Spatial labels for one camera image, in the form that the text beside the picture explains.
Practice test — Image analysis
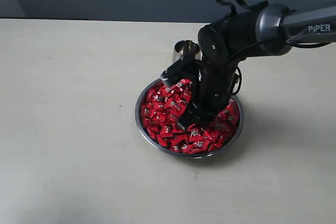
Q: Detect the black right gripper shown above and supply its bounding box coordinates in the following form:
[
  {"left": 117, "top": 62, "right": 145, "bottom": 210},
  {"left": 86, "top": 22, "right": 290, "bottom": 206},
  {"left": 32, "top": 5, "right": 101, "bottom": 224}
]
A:
[{"left": 175, "top": 58, "right": 238, "bottom": 132}]

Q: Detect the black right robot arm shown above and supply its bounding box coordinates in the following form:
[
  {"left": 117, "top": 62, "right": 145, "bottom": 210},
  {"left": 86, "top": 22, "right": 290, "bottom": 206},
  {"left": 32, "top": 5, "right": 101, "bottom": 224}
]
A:
[{"left": 177, "top": 4, "right": 335, "bottom": 130}]

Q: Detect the pile of red candies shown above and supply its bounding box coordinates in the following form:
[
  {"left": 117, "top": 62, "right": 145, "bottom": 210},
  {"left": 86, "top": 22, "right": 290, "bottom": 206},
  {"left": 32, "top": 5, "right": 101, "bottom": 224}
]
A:
[{"left": 141, "top": 78, "right": 241, "bottom": 154}]

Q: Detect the steel bowl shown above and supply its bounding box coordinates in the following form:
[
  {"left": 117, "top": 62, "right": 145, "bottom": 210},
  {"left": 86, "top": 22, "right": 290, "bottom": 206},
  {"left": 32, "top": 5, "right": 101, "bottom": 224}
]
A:
[{"left": 134, "top": 76, "right": 244, "bottom": 159}]

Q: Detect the steel cup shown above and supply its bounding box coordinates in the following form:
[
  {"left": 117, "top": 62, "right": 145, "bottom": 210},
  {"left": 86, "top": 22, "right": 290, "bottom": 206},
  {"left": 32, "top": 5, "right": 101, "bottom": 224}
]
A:
[{"left": 172, "top": 40, "right": 201, "bottom": 67}]

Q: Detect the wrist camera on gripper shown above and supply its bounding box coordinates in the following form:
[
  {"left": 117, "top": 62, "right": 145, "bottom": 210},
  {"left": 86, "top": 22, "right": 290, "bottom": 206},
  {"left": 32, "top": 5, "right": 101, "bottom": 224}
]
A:
[{"left": 160, "top": 55, "right": 194, "bottom": 87}]

